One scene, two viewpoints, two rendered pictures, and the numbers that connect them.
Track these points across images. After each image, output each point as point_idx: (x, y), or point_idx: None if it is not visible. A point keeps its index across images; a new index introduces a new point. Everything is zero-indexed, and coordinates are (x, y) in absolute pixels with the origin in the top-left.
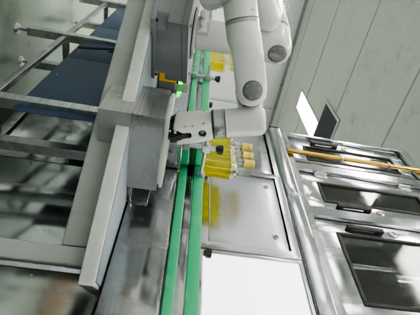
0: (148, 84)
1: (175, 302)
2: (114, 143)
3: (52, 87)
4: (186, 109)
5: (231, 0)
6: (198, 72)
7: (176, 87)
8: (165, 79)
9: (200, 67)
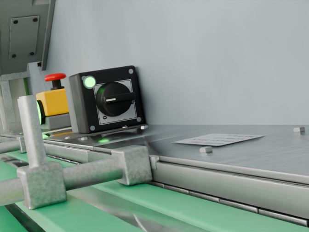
0: (40, 71)
1: None
2: None
3: None
4: (2, 136)
5: None
6: (23, 160)
7: (42, 130)
8: (25, 71)
9: (23, 165)
